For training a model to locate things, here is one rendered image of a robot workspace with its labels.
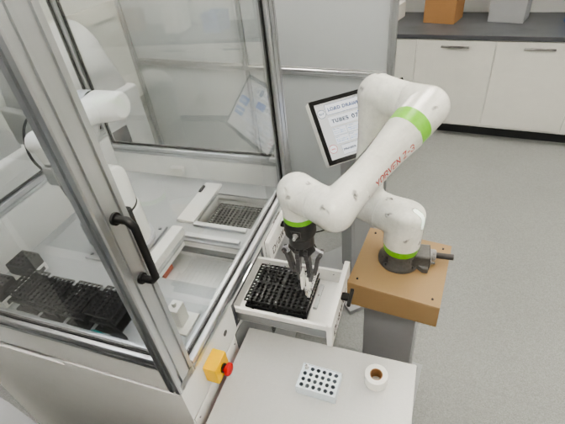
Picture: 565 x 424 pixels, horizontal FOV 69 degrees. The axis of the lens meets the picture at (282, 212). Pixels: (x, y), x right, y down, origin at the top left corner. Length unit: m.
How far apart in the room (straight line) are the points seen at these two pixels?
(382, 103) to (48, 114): 0.89
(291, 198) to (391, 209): 0.47
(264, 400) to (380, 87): 1.00
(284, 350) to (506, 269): 1.80
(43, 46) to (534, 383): 2.35
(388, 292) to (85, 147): 1.07
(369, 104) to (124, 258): 0.82
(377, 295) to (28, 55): 1.21
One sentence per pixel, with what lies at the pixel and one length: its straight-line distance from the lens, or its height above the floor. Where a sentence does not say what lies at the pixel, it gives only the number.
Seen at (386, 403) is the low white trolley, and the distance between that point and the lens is 1.39.
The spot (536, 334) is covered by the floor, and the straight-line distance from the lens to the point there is 2.65.
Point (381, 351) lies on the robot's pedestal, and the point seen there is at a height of 0.41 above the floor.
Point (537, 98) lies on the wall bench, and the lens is 4.11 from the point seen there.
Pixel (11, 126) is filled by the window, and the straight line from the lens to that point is 0.82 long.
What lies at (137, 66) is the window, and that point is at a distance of 0.91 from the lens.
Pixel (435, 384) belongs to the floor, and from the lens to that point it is 2.33.
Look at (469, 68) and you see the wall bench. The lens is 4.01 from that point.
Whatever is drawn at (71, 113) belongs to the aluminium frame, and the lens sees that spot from 0.76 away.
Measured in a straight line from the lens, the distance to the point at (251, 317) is 1.44.
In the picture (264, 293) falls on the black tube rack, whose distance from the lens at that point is 1.46.
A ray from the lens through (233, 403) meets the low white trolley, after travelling 1.41.
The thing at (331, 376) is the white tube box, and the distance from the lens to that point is 1.38.
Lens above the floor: 1.99
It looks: 38 degrees down
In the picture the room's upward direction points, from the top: 7 degrees counter-clockwise
